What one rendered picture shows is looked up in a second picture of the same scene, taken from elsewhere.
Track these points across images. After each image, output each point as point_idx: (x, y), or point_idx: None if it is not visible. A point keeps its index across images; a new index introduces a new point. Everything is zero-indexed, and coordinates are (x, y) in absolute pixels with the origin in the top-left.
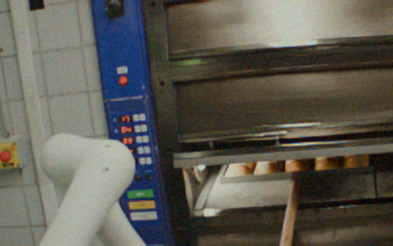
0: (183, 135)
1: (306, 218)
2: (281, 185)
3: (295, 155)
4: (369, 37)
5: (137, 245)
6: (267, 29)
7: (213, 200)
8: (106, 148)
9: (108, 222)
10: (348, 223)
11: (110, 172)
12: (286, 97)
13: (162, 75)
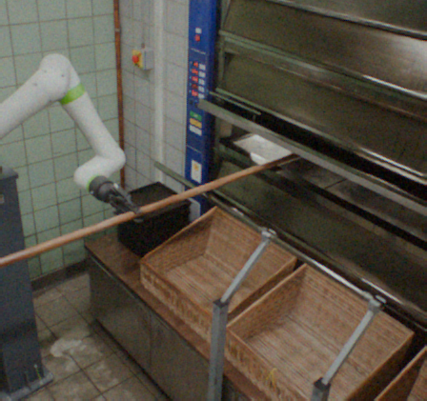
0: (218, 89)
1: (274, 178)
2: None
3: (254, 131)
4: (330, 66)
5: (99, 140)
6: (277, 35)
7: (248, 140)
8: (42, 72)
9: (76, 118)
10: (295, 195)
11: (36, 87)
12: (279, 90)
13: (220, 44)
